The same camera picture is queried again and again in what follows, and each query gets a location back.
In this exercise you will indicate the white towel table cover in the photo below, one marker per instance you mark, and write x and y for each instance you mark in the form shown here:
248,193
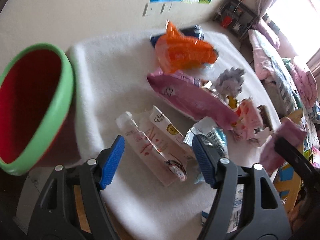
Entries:
114,97

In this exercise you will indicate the plaid patchwork bed cover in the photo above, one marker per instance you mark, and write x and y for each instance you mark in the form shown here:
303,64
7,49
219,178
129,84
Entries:
274,73

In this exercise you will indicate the dark bedside shelf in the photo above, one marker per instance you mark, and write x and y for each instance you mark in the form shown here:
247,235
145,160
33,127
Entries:
243,17

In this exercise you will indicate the white milk carton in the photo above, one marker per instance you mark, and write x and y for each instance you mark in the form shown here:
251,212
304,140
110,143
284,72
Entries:
235,217

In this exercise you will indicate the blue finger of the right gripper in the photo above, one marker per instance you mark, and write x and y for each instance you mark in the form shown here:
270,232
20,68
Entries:
307,172

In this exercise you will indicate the wall switch plate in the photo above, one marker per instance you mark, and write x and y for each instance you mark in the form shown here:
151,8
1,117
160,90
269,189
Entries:
148,10

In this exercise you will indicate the red green trash bin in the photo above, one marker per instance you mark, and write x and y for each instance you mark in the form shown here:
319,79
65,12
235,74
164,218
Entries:
37,110

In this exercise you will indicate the red bucket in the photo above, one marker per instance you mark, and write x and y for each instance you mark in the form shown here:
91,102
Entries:
226,21

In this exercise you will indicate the pink white candy wrapper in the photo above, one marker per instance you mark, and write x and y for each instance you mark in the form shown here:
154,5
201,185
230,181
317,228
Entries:
249,119

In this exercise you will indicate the wall power outlet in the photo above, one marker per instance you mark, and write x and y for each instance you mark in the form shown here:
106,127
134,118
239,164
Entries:
166,7

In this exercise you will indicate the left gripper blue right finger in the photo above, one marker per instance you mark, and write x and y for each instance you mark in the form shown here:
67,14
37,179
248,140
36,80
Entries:
207,157

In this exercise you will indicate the yellow snack wrapper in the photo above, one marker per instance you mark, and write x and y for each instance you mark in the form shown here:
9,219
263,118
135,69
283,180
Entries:
232,102

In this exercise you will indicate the white pink long wrapper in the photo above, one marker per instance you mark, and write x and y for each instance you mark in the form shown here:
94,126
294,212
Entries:
158,143

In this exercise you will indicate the orange snack wrapper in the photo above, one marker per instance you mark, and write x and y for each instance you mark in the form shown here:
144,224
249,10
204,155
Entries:
176,51

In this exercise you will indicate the purple pillow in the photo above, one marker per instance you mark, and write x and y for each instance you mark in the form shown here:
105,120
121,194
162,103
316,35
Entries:
271,36

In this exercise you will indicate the white printed wrapper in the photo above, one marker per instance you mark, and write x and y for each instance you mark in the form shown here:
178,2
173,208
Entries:
288,130

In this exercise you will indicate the white blue barcode wrapper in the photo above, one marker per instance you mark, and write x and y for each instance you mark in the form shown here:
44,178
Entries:
209,128

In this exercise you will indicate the large pink snack bag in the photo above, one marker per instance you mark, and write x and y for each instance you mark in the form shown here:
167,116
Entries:
183,93

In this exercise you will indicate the dark blue snack wrapper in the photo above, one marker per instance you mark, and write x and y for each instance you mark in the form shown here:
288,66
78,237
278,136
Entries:
194,31

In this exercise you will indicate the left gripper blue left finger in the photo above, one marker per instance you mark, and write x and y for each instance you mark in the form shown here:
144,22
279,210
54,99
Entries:
109,160

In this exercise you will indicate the pink folded quilt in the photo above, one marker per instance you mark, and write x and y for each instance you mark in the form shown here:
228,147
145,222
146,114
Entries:
304,80

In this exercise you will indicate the grey paper ball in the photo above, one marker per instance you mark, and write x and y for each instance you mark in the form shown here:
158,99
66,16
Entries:
229,83

